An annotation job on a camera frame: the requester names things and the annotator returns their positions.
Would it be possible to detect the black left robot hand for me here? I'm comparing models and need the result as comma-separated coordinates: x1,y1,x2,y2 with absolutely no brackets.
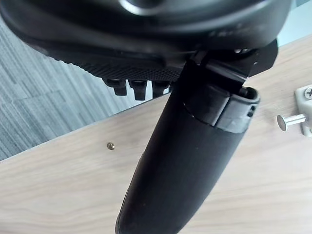
0,0,293,234

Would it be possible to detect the silver metal latch pin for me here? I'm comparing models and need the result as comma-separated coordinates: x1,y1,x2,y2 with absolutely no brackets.
276,114,306,132

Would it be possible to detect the white plastic latch bracket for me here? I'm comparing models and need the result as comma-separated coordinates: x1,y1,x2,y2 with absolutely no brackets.
294,84,312,137

